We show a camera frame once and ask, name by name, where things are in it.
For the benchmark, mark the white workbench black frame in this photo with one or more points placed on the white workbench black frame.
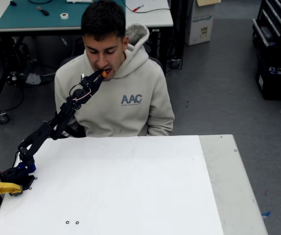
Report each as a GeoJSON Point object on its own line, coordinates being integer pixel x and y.
{"type": "Point", "coordinates": [152, 14]}

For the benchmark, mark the grey caster wheel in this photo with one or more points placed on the grey caster wheel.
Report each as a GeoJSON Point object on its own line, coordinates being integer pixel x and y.
{"type": "Point", "coordinates": [3, 118]}

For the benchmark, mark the man in beige hoodie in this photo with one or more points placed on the man in beige hoodie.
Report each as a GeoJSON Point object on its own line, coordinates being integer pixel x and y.
{"type": "Point", "coordinates": [120, 110]}

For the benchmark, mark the white table sheet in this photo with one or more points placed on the white table sheet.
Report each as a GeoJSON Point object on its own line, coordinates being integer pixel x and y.
{"type": "Point", "coordinates": [130, 183]}

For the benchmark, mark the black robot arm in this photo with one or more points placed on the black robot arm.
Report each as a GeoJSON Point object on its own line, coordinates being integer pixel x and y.
{"type": "Point", "coordinates": [42, 133]}

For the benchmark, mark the green cutting mat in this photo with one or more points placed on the green cutting mat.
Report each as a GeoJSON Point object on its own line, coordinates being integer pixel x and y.
{"type": "Point", "coordinates": [20, 14]}

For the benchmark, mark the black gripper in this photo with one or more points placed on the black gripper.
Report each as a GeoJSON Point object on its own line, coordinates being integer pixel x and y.
{"type": "Point", "coordinates": [90, 80]}

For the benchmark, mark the yellow bar clamp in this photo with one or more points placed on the yellow bar clamp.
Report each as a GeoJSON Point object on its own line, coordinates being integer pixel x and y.
{"type": "Point", "coordinates": [5, 188]}

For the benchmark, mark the white flat item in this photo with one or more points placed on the white flat item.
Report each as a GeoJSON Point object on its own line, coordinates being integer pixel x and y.
{"type": "Point", "coordinates": [77, 1]}

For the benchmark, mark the black utility knife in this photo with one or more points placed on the black utility knife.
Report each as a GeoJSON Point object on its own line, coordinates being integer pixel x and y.
{"type": "Point", "coordinates": [43, 11]}

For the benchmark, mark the blue scrap on floor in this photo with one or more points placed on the blue scrap on floor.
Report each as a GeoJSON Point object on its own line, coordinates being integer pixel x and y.
{"type": "Point", "coordinates": [265, 214]}

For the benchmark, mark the small black device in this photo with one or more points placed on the small black device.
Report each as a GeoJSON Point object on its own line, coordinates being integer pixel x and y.
{"type": "Point", "coordinates": [13, 3]}

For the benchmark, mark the black storage bin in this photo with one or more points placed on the black storage bin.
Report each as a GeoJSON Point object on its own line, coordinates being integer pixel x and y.
{"type": "Point", "coordinates": [275, 85]}

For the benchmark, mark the black drawer rack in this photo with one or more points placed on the black drawer rack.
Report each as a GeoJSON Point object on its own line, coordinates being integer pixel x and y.
{"type": "Point", "coordinates": [272, 22]}

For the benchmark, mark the small orange snack piece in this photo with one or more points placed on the small orange snack piece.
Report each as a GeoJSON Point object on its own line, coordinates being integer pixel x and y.
{"type": "Point", "coordinates": [104, 74]}

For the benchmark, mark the white tape roll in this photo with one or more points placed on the white tape roll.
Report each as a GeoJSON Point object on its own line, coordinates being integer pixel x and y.
{"type": "Point", "coordinates": [64, 16]}

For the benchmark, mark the white cardboard box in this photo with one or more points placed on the white cardboard box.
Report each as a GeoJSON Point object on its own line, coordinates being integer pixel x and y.
{"type": "Point", "coordinates": [200, 27]}

